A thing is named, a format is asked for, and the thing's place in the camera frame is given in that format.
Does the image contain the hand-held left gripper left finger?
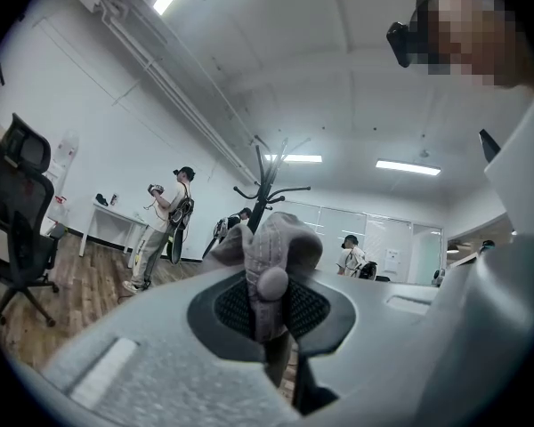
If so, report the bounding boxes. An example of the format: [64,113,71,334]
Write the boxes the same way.
[39,267,304,427]

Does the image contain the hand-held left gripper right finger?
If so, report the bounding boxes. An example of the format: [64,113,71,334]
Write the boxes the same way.
[287,233,534,427]

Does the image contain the grey cap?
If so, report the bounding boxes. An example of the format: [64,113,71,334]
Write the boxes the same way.
[202,211,325,389]

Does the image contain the black coat rack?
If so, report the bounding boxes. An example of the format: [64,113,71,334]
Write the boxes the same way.
[232,134,312,236]

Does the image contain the white table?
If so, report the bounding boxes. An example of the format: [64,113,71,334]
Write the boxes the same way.
[78,197,149,269]

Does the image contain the black mesh office chair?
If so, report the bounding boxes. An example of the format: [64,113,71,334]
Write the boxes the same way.
[0,112,69,328]

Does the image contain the white board with red marks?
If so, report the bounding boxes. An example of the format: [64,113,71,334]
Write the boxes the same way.
[44,130,81,197]

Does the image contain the white ceiling pipes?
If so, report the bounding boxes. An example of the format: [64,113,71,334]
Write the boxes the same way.
[74,0,260,185]

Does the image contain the glass partition wall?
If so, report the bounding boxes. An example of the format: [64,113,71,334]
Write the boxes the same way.
[284,200,446,286]

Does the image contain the black head-worn camera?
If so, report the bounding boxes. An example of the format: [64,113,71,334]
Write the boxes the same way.
[385,20,429,69]

